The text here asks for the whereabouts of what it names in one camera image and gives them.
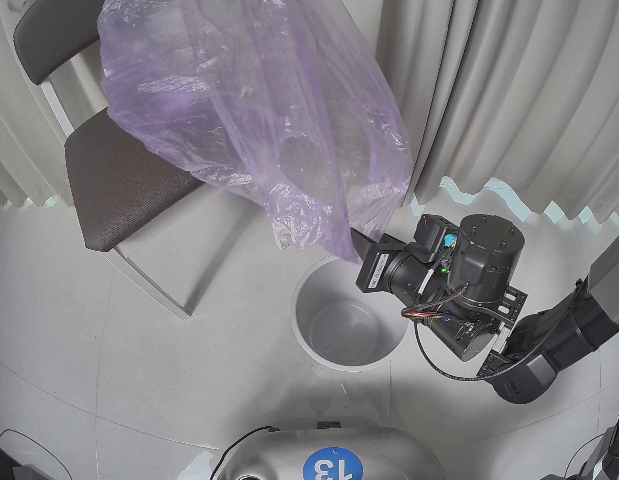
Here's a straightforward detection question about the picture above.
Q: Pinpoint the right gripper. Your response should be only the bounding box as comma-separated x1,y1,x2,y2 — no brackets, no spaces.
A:
356,242,457,315

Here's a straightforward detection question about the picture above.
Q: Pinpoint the purple plastic bag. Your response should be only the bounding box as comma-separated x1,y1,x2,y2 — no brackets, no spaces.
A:
96,0,414,264

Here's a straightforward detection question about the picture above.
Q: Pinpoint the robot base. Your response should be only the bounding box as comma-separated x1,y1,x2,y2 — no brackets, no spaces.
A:
177,419,442,480

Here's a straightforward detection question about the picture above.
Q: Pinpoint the white trash bin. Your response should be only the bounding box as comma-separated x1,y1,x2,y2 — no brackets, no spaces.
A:
291,259,411,371

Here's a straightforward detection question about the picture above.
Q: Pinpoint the grey padded white chair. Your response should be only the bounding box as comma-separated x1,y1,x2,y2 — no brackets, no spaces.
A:
14,0,210,321

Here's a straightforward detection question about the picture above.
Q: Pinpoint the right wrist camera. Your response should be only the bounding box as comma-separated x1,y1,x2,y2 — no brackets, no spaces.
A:
379,214,462,269

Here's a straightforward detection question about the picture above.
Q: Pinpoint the black cable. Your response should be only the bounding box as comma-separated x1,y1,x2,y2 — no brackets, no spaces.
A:
212,425,280,480
413,318,517,385

